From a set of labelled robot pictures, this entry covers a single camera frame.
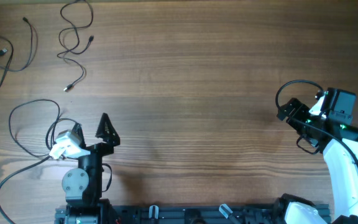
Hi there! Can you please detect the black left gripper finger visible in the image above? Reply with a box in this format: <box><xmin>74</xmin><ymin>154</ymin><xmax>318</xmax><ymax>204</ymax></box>
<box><xmin>95</xmin><ymin>113</ymin><xmax>121</xmax><ymax>146</ymax></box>
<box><xmin>72</xmin><ymin>123</ymin><xmax>86</xmax><ymax>149</ymax></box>

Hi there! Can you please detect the black USB cable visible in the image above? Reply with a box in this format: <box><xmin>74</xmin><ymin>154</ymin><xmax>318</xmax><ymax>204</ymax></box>
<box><xmin>0</xmin><ymin>16</ymin><xmax>39</xmax><ymax>107</ymax></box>
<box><xmin>57</xmin><ymin>0</ymin><xmax>94</xmax><ymax>93</ymax></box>
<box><xmin>8</xmin><ymin>99</ymin><xmax>80</xmax><ymax>159</ymax></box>

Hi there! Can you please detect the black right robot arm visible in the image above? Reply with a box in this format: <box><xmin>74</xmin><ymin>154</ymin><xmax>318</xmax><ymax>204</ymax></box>
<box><xmin>277</xmin><ymin>88</ymin><xmax>358</xmax><ymax>223</ymax></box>

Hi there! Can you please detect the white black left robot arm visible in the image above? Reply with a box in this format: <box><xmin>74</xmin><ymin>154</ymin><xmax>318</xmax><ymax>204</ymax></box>
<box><xmin>49</xmin><ymin>113</ymin><xmax>121</xmax><ymax>224</ymax></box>

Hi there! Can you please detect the black right camera cable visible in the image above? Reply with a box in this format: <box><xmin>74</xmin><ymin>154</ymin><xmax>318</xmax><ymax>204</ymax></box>
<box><xmin>275</xmin><ymin>79</ymin><xmax>358</xmax><ymax>218</ymax></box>

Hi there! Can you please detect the black camera cable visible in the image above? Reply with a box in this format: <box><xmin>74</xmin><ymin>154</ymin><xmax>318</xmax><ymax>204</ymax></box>
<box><xmin>0</xmin><ymin>154</ymin><xmax>54</xmax><ymax>224</ymax></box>
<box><xmin>275</xmin><ymin>79</ymin><xmax>358</xmax><ymax>218</ymax></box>

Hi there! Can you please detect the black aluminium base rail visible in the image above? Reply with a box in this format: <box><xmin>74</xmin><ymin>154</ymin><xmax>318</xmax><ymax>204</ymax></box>
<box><xmin>54</xmin><ymin>203</ymin><xmax>331</xmax><ymax>224</ymax></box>

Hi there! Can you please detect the black left camera cable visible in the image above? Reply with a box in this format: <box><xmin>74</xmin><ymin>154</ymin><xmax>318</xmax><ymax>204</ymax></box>
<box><xmin>0</xmin><ymin>154</ymin><xmax>54</xmax><ymax>224</ymax></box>

